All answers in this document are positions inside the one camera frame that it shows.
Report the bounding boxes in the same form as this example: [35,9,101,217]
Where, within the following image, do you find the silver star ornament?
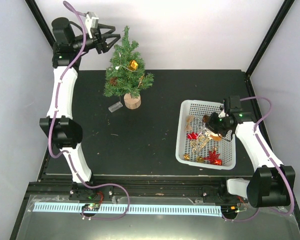
[199,126,214,137]

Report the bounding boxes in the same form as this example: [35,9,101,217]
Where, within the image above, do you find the white ball string lights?
[107,52,139,72]

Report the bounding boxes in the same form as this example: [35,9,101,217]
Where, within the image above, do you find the white perforated plastic basket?
[175,100,236,171]

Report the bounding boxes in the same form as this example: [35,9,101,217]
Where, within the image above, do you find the gold gift box ornament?
[128,59,139,71]

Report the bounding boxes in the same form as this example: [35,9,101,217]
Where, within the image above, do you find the small green christmas tree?
[103,25,154,110]

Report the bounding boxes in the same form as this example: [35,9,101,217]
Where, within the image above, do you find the brown pine cone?
[202,115,210,124]
[109,77,118,86]

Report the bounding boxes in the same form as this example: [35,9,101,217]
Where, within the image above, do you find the brown berry twig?
[137,74,145,88]

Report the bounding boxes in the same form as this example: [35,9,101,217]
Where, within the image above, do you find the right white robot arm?
[206,96,296,209]

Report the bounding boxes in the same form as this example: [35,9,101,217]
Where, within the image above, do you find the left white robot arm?
[39,15,121,200]

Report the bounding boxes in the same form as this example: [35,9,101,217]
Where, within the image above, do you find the gold merry christmas sign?
[190,135,212,155]

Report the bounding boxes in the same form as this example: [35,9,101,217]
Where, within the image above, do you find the burlap bow ornament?
[184,115,195,132]

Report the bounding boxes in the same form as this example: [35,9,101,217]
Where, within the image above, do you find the red star ornament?
[203,147,223,166]

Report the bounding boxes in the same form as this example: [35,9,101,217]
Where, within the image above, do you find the small gold gift box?
[183,153,191,161]

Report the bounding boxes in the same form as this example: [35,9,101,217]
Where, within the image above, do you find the clear battery box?
[108,101,123,113]

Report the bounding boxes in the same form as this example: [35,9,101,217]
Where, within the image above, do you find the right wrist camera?
[218,105,226,119]

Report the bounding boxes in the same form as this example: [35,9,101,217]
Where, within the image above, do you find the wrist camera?
[218,105,226,119]
[84,11,99,39]

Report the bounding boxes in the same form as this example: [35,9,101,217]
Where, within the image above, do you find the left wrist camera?
[84,11,99,39]

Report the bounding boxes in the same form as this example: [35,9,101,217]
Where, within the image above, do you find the white slotted cable duct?
[32,202,222,217]

